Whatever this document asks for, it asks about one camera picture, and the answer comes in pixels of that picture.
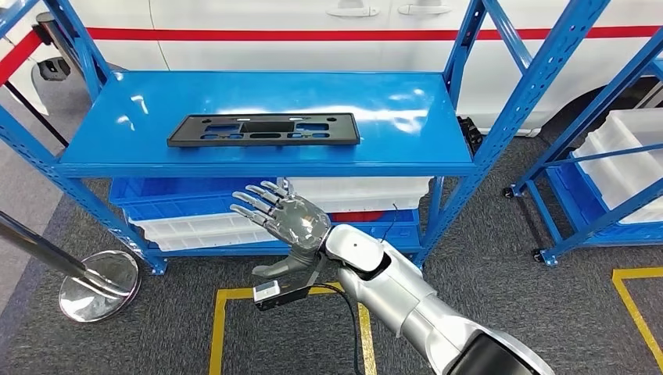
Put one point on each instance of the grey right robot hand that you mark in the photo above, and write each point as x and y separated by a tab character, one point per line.
300	225

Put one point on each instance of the black plastic panel part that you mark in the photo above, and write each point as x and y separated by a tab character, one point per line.
178	137

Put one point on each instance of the red part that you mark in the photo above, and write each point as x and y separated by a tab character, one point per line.
365	216

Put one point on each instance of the blue metal shelf rack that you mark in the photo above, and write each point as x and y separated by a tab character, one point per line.
155	98

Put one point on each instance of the blue wheeled shelf rack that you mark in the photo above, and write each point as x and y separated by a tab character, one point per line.
590	111

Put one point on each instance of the white plastic crate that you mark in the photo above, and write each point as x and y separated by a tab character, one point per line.
191	226
207	242
362	189
621	171
373	206

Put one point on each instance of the blue plastic crate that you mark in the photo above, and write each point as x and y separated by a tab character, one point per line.
171	199
570	199
404	230

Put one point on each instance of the yellow floor tape square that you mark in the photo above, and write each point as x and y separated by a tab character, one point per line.
634	310
218	331

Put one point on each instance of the white car with red stripe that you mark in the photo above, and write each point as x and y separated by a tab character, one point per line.
311	57

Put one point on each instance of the red barrier belt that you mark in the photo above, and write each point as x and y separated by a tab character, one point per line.
18	54

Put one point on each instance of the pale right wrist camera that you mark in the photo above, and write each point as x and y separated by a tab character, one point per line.
266	292

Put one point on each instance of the black plastic bracket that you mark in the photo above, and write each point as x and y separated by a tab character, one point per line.
469	134

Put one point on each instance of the chrome stanchion post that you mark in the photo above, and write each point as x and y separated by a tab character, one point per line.
46	23
98	290

